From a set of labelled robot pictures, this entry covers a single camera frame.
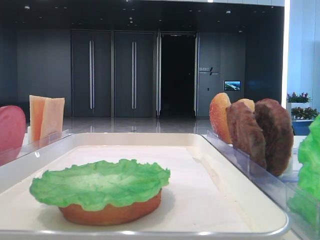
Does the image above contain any round bread slice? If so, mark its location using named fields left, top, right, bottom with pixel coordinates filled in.
left=59, top=191, right=162, bottom=226

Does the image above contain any green lettuce leaf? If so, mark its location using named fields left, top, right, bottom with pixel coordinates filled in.
left=287, top=113, right=320, bottom=223
left=29, top=159, right=171, bottom=212

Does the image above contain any front bread slice in holder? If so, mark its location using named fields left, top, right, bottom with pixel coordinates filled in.
left=209, top=92, right=232, bottom=144

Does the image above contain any bread slice in holder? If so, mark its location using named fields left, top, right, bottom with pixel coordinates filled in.
left=237, top=98, right=255, bottom=112
left=209, top=92, right=232, bottom=144

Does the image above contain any front brown meat patty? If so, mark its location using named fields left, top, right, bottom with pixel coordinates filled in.
left=226, top=101, right=267, bottom=169

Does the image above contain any brown meat patty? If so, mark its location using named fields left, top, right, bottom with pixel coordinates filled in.
left=226, top=101, right=267, bottom=169
left=254, top=98, right=294, bottom=177

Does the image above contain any rear bread slice in holder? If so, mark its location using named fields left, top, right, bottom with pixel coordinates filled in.
left=237, top=98, right=255, bottom=112

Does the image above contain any front pale cheese slice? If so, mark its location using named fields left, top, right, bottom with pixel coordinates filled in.
left=40, top=98, right=65, bottom=139

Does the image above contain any rear brown meat patty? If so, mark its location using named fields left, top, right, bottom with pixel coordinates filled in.
left=254, top=98, right=294, bottom=177

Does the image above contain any rear orange cheese slice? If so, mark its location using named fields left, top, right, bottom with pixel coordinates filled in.
left=29, top=95, right=47, bottom=142

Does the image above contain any clear acrylic cheese holder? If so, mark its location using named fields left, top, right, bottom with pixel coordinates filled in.
left=18, top=126, right=71, bottom=157

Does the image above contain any red tomato slice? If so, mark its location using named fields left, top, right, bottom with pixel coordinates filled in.
left=0, top=105, right=26, bottom=152

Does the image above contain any clear acrylic tomato holder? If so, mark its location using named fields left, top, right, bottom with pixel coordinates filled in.
left=0, top=146, right=22, bottom=166

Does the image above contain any dark double door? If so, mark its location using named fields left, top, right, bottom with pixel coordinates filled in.
left=71, top=30, right=156, bottom=118

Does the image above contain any white serving tray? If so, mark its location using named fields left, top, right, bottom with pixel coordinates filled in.
left=0, top=133, right=290, bottom=240

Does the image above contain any clear acrylic patty holder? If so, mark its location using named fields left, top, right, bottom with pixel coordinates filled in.
left=233, top=146, right=301, bottom=201

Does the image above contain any flower planter box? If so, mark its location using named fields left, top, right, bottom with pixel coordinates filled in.
left=286, top=92, right=319, bottom=120

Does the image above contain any small wall display screen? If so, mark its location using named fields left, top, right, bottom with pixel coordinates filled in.
left=224, top=81, right=241, bottom=91

